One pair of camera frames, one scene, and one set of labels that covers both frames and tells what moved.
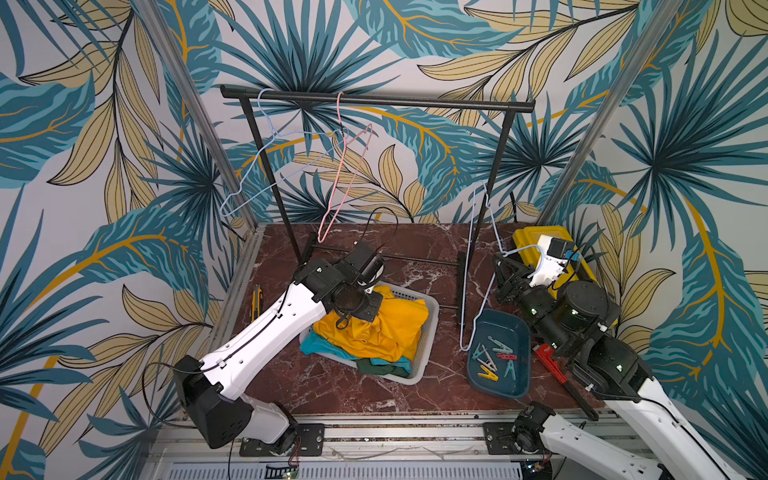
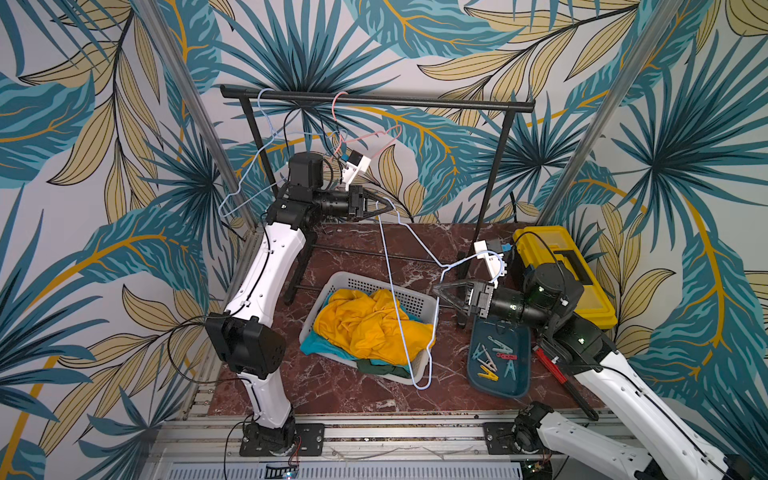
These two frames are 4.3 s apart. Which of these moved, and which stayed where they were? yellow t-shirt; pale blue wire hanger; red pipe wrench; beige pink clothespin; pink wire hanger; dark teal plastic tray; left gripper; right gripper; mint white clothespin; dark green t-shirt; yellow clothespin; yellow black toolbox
Moved: pink wire hanger; pale blue wire hanger; yellow t-shirt; left gripper; right gripper
Stayed: red pipe wrench; mint white clothespin; yellow black toolbox; beige pink clothespin; dark green t-shirt; dark teal plastic tray; yellow clothespin
